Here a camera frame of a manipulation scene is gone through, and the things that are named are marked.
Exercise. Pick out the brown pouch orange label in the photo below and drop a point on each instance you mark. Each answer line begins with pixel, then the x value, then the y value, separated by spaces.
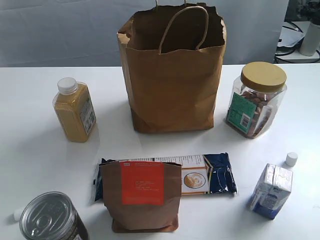
pixel 142 196

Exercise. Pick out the brown paper shopping bag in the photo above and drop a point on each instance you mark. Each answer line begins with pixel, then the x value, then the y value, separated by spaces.
pixel 172 58

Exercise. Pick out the clear jar yellow lid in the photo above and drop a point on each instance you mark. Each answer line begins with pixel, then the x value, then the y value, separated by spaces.
pixel 256 96

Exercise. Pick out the white marshmallow left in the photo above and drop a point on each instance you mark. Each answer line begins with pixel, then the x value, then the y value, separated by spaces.
pixel 17 214

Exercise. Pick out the navy blue flat packet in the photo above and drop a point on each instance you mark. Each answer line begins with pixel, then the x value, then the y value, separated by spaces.
pixel 202 173

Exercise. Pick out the blue white carton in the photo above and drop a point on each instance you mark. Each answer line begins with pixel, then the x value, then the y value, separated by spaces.
pixel 271 191

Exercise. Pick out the white cylinder in background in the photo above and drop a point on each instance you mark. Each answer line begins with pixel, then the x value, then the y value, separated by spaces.
pixel 311 40

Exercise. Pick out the yellow grain plastic bottle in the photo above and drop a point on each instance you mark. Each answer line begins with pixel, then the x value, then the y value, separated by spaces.
pixel 74 109

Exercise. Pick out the dark can silver lid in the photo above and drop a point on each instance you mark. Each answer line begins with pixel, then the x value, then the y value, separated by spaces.
pixel 52 216

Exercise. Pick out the small white bottle cap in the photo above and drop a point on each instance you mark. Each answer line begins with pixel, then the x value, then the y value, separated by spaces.
pixel 291 159

